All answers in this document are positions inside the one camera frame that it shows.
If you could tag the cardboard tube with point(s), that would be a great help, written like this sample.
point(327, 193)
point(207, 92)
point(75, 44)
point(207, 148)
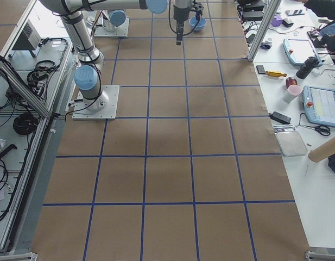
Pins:
point(323, 151)

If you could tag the black water bottle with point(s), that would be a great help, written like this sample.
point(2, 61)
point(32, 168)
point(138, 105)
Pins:
point(307, 67)

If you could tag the black power adapter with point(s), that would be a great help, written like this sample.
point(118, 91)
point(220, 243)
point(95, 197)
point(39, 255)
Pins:
point(280, 118)

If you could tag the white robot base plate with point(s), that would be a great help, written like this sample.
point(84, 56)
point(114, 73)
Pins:
point(105, 107)

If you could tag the yellow cylindrical tool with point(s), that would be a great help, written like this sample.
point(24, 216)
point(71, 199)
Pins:
point(276, 74)

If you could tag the far blue teach pendant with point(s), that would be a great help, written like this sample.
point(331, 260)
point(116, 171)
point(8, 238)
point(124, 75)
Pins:
point(297, 51)

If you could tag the purple plastic block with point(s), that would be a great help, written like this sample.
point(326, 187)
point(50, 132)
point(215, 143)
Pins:
point(276, 21)

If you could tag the blue ceramic bowl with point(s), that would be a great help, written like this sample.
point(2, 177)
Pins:
point(197, 25)

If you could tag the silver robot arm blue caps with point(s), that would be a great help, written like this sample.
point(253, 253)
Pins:
point(88, 76)

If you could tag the brown paper table mat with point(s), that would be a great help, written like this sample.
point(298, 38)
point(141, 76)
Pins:
point(190, 168)

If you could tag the red apple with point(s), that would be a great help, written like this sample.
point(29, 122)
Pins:
point(290, 81)

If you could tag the near blue teach pendant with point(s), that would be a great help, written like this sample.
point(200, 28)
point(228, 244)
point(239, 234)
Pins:
point(319, 105)

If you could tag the white pink cup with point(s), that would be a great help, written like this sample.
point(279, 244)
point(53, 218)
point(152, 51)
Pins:
point(292, 92)

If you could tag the aluminium frame post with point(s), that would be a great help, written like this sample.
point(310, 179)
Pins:
point(267, 18)

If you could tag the black scissors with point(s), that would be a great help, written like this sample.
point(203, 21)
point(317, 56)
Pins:
point(321, 129)

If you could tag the black small phone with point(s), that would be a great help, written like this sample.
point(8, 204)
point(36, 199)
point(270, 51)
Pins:
point(260, 69)

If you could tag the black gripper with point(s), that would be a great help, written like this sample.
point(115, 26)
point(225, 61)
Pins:
point(179, 14)

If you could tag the second robot base joint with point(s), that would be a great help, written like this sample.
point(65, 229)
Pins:
point(113, 19)

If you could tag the blue teach pendant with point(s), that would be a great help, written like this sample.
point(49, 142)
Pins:
point(297, 51)
point(319, 105)

